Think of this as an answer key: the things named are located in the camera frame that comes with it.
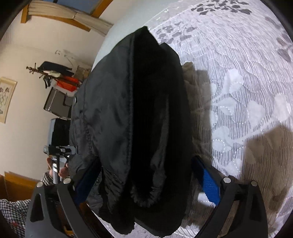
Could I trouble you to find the coat rack with clothes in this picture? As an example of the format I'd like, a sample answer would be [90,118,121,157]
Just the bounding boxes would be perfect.
[26,61,83,92]

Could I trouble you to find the beige curtain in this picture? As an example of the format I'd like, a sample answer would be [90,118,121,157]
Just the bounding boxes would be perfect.
[27,0,114,37]

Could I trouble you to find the black chair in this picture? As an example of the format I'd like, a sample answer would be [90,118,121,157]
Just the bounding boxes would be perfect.
[44,88,73,146]

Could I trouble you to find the grey leaf-pattern bedspread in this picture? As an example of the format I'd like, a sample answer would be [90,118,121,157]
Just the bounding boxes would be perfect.
[96,1,292,237]

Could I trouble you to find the black pants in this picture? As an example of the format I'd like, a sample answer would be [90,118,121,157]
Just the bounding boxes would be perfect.
[69,27,193,237]

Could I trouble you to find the left hand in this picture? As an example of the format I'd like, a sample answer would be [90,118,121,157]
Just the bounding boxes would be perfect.
[46,157,69,179]

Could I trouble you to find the checkered sleeve left forearm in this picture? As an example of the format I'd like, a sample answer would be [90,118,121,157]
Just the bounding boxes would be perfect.
[0,171,54,238]

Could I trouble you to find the wall scroll picture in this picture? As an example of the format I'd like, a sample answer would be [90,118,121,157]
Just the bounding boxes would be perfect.
[0,77,17,123]

